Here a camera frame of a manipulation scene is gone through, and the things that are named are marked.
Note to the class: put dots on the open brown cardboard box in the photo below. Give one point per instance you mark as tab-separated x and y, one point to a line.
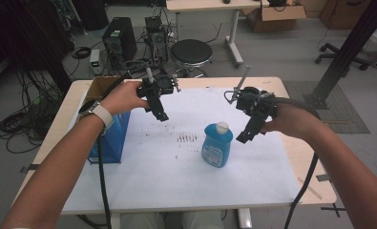
273	20

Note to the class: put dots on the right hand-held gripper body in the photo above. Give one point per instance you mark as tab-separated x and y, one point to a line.
256	101

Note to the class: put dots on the black computer tower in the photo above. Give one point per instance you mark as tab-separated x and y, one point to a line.
119	41

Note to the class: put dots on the pale thin strip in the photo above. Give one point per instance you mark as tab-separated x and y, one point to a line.
310	189

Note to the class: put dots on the black tape cross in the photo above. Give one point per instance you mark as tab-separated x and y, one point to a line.
334	209

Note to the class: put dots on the person's right hand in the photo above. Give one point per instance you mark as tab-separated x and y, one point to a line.
294	120

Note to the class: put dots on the white desk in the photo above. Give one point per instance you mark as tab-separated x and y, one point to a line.
205	4

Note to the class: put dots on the open computer case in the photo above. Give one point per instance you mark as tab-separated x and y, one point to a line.
157	41

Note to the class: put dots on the black round stool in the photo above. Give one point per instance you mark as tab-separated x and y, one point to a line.
191	52

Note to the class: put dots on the grey floor mat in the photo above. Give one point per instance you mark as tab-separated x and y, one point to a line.
345	117

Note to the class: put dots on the black office chair base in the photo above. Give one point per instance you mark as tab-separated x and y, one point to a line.
342	57

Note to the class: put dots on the black tape piece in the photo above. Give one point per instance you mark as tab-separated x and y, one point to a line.
323	178
30	168

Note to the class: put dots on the closed brown cardboard box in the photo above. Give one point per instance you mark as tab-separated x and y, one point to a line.
342	16

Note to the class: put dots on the white table mat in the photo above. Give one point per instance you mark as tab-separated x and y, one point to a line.
176	181

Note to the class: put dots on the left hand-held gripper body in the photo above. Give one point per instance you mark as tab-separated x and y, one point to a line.
157	86

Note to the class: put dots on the dark curtain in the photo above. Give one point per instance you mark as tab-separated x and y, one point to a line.
24	38

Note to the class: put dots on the black metal stand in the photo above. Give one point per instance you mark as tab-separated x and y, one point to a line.
345	54

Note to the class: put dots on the blue bottle with white cap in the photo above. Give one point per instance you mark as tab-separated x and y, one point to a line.
216	146

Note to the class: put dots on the blue cardboard box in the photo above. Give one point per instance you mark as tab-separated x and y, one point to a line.
113	146

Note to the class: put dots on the person's left hand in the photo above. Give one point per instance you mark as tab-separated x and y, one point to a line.
124	97

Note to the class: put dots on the wristwatch with white band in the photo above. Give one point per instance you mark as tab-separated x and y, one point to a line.
101	113

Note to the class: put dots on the small white power unit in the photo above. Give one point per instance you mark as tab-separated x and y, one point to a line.
95	60

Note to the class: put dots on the white table leg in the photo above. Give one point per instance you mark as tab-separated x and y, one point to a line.
244	219

